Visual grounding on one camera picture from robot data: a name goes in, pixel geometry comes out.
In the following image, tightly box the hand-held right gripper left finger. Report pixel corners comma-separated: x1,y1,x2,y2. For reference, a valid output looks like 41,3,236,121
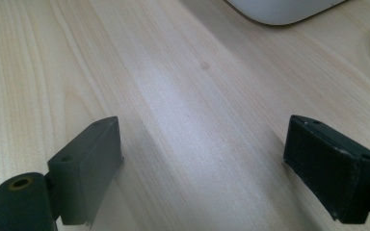
46,115,124,227

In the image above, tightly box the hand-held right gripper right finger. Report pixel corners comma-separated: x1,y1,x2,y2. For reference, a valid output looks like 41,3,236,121
282,114,370,225

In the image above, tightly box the pale divided storage box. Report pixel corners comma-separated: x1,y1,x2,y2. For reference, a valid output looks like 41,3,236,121
225,0,349,27

